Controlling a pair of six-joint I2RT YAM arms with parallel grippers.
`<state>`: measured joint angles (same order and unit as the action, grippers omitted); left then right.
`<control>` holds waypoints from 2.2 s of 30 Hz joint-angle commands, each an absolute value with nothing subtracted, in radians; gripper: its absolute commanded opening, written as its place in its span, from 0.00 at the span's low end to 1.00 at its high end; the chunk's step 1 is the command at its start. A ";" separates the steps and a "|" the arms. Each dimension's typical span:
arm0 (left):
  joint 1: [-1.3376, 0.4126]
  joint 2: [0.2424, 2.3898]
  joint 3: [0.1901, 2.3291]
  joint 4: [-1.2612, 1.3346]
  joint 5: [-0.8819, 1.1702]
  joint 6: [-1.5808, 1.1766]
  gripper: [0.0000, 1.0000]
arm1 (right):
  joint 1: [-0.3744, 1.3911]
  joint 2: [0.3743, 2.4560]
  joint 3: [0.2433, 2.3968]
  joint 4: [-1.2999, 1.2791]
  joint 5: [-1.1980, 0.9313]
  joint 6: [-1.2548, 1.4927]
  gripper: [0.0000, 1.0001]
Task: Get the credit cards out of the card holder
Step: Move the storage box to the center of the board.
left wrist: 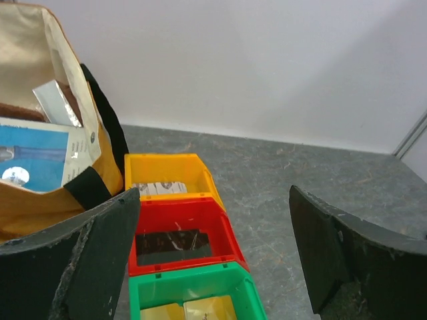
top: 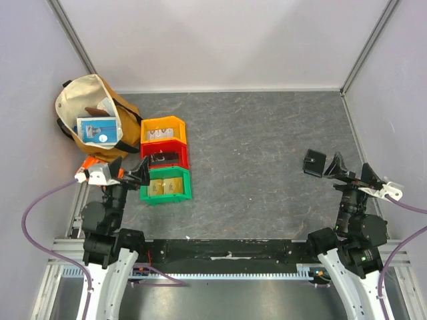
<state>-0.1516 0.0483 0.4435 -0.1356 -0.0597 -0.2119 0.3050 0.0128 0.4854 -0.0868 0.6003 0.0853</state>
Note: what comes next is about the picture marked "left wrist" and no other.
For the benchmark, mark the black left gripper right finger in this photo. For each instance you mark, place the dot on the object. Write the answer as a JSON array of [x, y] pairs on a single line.
[[385, 268]]

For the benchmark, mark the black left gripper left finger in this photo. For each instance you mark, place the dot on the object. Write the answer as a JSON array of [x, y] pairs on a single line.
[[71, 270]]

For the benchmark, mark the black cards in bin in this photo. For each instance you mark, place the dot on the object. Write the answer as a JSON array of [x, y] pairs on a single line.
[[167, 247]]

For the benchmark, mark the gold card front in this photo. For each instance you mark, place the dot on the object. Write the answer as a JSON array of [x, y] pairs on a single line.
[[171, 311]]

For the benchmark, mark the gold card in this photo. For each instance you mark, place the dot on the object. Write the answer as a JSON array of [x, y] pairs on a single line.
[[171, 311], [212, 308]]

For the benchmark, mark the white patterned card stack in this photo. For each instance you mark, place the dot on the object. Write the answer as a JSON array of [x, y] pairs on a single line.
[[160, 188]]

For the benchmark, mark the gold card rear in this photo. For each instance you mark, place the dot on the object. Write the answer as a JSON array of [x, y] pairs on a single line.
[[212, 308]]

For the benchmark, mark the blue white booklet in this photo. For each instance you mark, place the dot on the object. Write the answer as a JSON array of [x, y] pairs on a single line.
[[41, 157]]

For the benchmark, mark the green plastic bin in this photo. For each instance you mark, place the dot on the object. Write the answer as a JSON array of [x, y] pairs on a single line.
[[185, 285]]

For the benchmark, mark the red plastic bin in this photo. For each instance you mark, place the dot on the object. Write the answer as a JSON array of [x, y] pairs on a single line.
[[180, 215]]

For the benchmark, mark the yellow plastic bin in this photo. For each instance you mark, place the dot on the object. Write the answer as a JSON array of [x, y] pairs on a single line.
[[187, 168]]

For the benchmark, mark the silver foil packet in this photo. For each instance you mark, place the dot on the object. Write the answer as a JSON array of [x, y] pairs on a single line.
[[55, 104]]

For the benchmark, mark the mustard canvas tote bag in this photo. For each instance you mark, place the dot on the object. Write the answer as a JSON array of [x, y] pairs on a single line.
[[34, 51]]

